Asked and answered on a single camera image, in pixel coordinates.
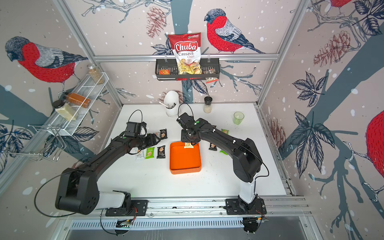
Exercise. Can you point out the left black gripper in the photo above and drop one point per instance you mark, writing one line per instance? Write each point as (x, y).
(152, 140)

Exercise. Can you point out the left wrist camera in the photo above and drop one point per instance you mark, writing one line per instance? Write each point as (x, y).
(134, 129)

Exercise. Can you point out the glass spice jar black lid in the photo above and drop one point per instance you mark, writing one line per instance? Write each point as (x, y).
(208, 104)

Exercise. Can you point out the black hanging wire basket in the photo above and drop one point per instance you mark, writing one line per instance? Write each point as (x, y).
(171, 70)

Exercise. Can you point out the white utensil holder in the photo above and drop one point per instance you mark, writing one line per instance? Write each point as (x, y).
(171, 103)

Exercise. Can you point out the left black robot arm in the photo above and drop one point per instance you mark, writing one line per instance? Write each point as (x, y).
(78, 190)

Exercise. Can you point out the black cookie packet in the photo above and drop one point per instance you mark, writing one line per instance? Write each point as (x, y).
(213, 147)
(161, 152)
(163, 134)

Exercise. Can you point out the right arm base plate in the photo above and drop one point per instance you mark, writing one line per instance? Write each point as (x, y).
(239, 207)

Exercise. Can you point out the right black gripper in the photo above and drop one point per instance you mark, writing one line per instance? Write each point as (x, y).
(183, 139)

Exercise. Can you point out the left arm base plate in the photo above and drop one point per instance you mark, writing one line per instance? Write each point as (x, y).
(136, 208)

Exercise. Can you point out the grain filled glass jar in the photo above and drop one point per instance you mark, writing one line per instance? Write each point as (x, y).
(96, 74)

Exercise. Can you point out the pale yellow block jar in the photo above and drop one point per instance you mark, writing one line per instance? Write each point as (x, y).
(67, 112)

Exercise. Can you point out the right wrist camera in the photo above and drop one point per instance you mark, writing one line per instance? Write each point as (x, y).
(186, 121)

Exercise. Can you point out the red Chuba chips bag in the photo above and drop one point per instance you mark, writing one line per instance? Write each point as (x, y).
(187, 50)

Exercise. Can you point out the orange sauce bottle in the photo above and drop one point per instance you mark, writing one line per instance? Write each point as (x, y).
(78, 100)

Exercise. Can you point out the white wire wall shelf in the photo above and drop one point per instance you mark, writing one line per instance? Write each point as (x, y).
(89, 90)

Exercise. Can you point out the orange storage box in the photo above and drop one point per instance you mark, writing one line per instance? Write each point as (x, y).
(184, 161)

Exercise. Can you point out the green translucent cup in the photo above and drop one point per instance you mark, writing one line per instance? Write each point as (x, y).
(238, 118)

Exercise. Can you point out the metal wire rack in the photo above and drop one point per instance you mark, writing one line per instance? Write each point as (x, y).
(35, 143)

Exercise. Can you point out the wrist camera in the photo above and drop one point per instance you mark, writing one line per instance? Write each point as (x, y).
(186, 121)
(134, 129)

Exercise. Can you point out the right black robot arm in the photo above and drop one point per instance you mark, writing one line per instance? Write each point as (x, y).
(246, 158)

